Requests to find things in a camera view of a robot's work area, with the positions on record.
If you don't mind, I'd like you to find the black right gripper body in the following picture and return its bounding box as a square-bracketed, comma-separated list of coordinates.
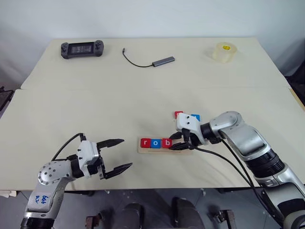
[181, 128, 203, 150]

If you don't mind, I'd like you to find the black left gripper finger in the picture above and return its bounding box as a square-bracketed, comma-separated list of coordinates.
[96, 138, 125, 151]
[104, 162, 133, 180]

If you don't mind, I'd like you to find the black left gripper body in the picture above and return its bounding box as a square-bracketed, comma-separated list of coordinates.
[86, 142, 108, 181]

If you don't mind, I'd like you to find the wooden letter tray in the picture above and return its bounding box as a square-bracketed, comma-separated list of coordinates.
[137, 136, 194, 155]

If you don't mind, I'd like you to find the blue letter o block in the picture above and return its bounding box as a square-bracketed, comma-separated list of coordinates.
[150, 138, 163, 149]

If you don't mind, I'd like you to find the clear tape roll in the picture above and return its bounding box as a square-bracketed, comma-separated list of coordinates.
[212, 42, 239, 64]

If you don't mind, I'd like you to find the light wooden board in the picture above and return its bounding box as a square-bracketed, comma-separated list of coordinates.
[0, 189, 18, 198]

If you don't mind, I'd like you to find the black handheld game console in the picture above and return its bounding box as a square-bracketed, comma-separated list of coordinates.
[60, 40, 105, 60]

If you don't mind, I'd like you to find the black object beside table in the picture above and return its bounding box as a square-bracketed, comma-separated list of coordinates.
[0, 86, 14, 113]

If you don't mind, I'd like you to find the dark equipment beside table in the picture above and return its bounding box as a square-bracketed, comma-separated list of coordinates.
[284, 68, 305, 107]

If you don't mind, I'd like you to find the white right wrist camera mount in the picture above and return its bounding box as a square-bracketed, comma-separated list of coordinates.
[175, 113, 208, 145]

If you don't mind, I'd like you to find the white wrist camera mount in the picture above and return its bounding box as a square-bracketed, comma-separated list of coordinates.
[77, 140, 100, 179]
[175, 113, 208, 145]

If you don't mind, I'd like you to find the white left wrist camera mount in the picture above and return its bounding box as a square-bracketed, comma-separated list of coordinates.
[77, 140, 100, 179]

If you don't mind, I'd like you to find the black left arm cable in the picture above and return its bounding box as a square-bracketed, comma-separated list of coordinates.
[51, 133, 87, 162]

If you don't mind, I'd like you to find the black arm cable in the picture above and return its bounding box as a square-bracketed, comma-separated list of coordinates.
[51, 133, 87, 162]
[190, 137, 288, 229]

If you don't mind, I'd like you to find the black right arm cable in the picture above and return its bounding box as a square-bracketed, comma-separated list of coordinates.
[190, 137, 288, 229]

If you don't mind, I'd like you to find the brown metal bracket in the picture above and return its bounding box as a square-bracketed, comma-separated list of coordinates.
[85, 213, 103, 229]
[213, 209, 236, 229]

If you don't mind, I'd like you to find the grey usb hub with cable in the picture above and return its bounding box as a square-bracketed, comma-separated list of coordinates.
[122, 48, 176, 68]

